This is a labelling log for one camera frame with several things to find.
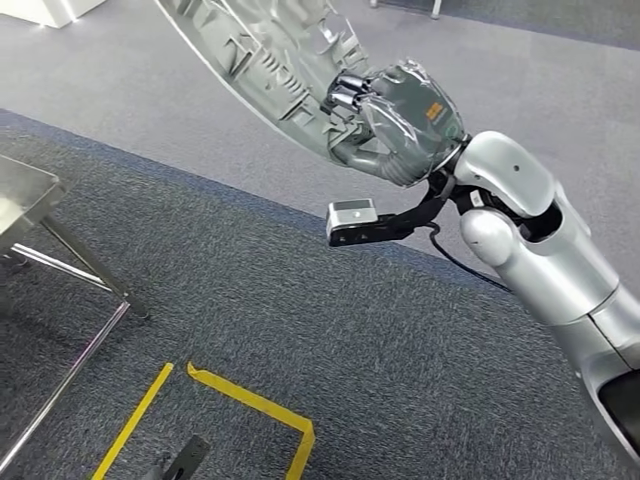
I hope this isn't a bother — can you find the white floor box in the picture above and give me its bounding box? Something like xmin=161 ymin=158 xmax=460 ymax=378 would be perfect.
xmin=0 ymin=0 xmax=109 ymax=30

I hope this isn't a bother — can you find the grey plastic wheel hubcap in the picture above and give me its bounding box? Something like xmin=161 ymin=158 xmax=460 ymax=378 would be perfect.
xmin=153 ymin=0 xmax=383 ymax=162

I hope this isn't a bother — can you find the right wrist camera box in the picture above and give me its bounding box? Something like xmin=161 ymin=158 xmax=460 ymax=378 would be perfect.
xmin=325 ymin=197 xmax=451 ymax=249

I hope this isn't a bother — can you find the stainless steel workbench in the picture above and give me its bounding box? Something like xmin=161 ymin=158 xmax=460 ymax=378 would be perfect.
xmin=0 ymin=153 xmax=151 ymax=475

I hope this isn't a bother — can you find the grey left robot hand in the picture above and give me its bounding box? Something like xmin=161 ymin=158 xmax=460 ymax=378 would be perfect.
xmin=141 ymin=452 xmax=176 ymax=480

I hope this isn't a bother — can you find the yellow tape angle marking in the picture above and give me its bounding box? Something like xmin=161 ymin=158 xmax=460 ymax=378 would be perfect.
xmin=186 ymin=361 xmax=317 ymax=480

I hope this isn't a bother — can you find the straight yellow tape strip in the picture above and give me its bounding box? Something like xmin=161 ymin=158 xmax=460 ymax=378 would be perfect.
xmin=90 ymin=361 xmax=175 ymax=480

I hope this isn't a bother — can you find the black right camera cable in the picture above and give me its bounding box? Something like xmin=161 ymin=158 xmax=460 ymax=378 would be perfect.
xmin=426 ymin=221 xmax=512 ymax=294

